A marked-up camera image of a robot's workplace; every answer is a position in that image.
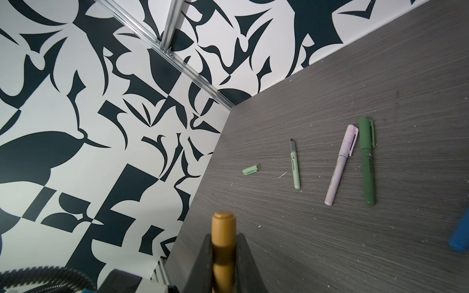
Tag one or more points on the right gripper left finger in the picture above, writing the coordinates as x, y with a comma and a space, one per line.
201, 277

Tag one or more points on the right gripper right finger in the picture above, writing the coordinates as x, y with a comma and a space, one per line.
247, 275

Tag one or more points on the light green pen cap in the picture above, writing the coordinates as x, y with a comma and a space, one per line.
251, 169

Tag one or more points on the light green pen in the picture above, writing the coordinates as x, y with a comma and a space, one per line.
294, 164

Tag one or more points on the pink pen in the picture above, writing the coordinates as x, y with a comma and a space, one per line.
346, 151

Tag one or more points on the dark green pen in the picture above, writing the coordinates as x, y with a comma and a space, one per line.
367, 144

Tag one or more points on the blue pen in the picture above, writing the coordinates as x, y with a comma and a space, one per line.
460, 238

